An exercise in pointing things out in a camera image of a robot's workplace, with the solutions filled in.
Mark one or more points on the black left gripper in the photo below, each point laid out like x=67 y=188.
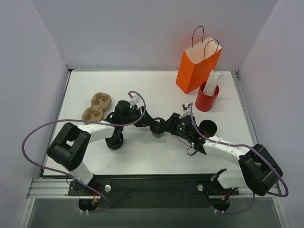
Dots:
x=141 y=119

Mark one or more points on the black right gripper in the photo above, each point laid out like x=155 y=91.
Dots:
x=175 y=120

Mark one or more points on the black cup lid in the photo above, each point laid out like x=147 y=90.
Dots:
x=157 y=125

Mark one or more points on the dark coffee cup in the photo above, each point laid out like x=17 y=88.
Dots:
x=157 y=134
x=208 y=128

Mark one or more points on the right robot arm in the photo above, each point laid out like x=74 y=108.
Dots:
x=257 y=169

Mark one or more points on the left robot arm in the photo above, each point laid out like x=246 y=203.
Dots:
x=69 y=146

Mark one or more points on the red cylindrical cup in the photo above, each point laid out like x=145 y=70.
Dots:
x=205 y=102

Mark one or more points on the stack of black lids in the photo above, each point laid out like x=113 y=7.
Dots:
x=114 y=143

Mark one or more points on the brown cardboard cup carrier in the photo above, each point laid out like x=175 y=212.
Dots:
x=100 y=102

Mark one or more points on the white wrapped straws bundle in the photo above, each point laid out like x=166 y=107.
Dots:
x=212 y=83

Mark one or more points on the orange paper bag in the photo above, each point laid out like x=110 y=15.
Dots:
x=197 y=62

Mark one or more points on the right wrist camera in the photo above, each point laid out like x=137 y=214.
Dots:
x=187 y=110

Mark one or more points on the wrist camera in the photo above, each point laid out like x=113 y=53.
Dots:
x=187 y=110
x=135 y=100

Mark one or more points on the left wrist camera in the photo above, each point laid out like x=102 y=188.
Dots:
x=135 y=100

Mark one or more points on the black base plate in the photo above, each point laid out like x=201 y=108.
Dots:
x=163 y=191

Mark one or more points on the aluminium frame rail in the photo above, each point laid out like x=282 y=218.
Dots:
x=58 y=189

